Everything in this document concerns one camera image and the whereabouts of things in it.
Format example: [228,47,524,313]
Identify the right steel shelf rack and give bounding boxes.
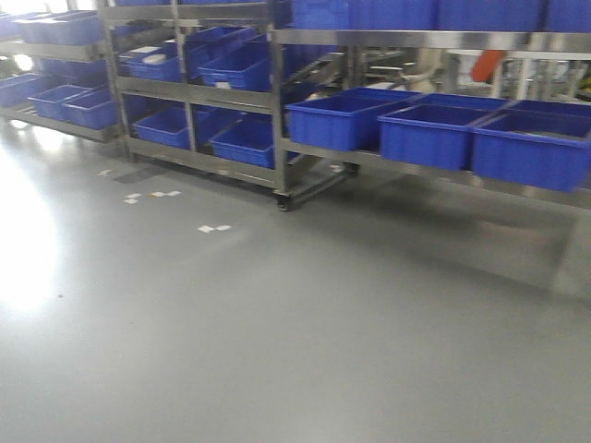
[272,86,590,298]

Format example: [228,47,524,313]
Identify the steel shelf rack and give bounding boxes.
[1,9,120,142]
[97,1,359,211]
[272,86,590,298]

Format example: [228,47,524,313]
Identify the middle steel shelf rack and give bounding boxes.
[97,1,359,211]

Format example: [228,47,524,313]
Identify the left steel shelf rack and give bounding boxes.
[1,9,120,142]

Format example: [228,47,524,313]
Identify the blue bin left front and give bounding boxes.
[286,88,420,151]

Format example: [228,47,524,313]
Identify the blue bin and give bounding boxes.
[378,93,509,171]
[286,88,420,151]
[471,102,590,192]

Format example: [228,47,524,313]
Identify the blue bin middle front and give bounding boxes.
[378,93,509,171]

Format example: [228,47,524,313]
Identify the orange object behind rack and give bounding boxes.
[471,50,505,82]

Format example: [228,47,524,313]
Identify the blue bin right front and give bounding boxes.
[471,102,590,192]

